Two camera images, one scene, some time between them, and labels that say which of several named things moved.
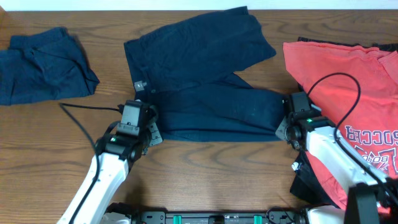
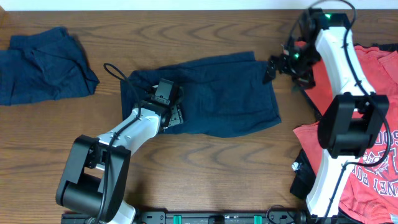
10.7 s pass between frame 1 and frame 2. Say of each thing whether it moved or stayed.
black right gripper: moved
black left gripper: moved
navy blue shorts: moved
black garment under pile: stayed
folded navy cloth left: stayed
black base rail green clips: stayed
